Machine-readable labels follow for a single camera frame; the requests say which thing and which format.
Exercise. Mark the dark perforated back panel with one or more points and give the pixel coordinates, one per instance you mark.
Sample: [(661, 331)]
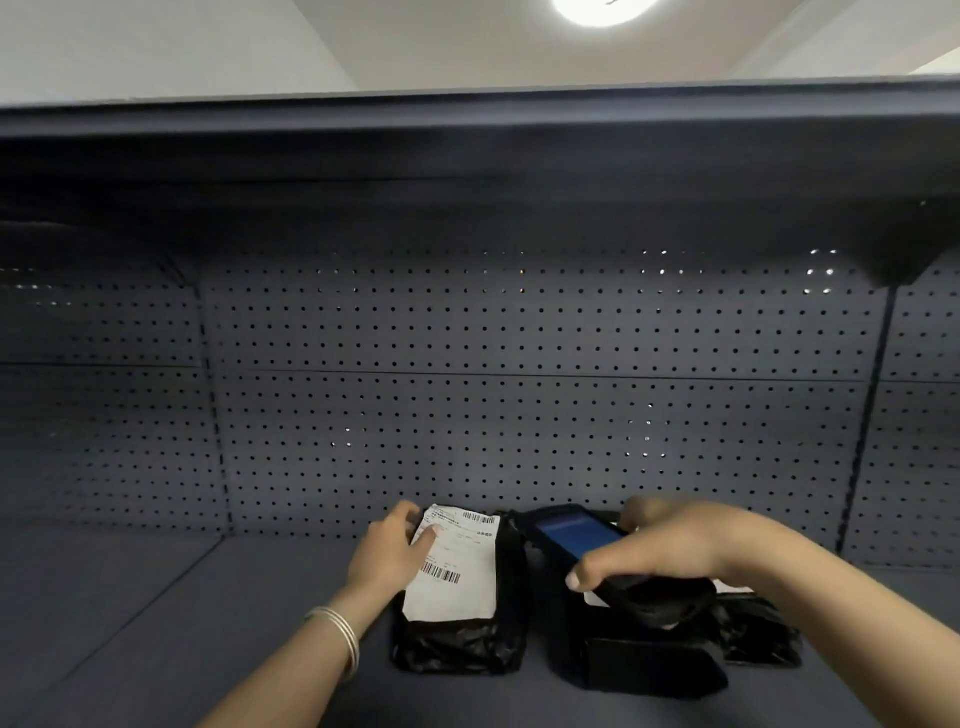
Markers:
[(525, 390)]

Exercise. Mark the black parcel with white label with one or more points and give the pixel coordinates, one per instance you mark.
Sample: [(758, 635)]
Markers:
[(465, 600)]

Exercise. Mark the small black plastic parcel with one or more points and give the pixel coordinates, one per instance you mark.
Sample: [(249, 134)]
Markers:
[(761, 634)]

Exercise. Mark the person's right forearm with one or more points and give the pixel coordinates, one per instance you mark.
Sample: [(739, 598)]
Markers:
[(847, 622)]

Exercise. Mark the dark metal shelf board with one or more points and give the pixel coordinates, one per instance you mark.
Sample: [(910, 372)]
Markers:
[(465, 161)]

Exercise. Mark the person's left hand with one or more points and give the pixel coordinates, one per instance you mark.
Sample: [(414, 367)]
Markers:
[(382, 559)]

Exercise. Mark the person's left forearm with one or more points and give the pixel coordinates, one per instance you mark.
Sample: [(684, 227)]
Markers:
[(289, 675)]

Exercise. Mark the black handheld scanner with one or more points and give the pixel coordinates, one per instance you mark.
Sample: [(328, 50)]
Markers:
[(577, 536)]

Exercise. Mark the black plastic parcel with flap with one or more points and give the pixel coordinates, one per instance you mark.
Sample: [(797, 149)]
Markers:
[(645, 664)]

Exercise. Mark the person's right thumb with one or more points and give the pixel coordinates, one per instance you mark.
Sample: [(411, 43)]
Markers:
[(600, 566)]

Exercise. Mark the person's left thumb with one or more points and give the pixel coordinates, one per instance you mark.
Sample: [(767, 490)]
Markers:
[(429, 540)]

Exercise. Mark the person's right hand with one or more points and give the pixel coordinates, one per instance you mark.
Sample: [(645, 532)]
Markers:
[(667, 544)]

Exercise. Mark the round ceiling light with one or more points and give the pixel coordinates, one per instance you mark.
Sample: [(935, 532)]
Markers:
[(604, 11)]

